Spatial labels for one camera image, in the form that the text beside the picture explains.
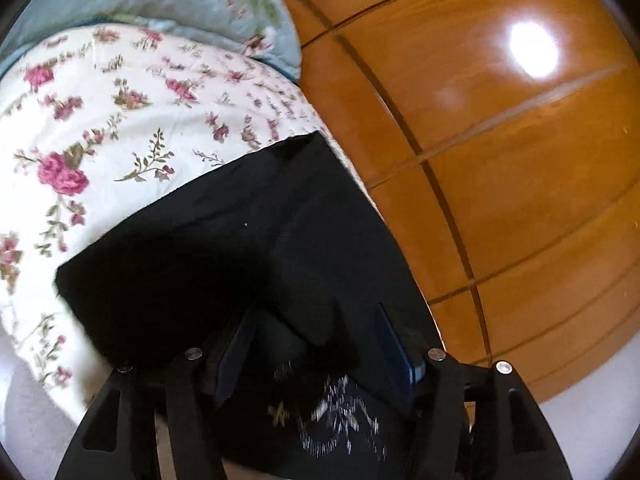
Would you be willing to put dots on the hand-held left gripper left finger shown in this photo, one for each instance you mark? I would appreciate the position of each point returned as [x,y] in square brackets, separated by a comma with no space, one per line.
[234,356]

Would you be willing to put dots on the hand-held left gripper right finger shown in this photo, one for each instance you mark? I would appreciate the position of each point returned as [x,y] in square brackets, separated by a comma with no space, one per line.
[396,355]

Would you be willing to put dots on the black pants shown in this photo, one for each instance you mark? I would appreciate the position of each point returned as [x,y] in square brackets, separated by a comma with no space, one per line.
[260,270]

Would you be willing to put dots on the wooden headboard panel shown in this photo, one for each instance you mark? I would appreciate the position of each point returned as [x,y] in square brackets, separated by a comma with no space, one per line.
[490,160]

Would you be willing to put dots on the white floral bed blanket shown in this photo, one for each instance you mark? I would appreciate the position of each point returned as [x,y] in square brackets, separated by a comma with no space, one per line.
[115,125]

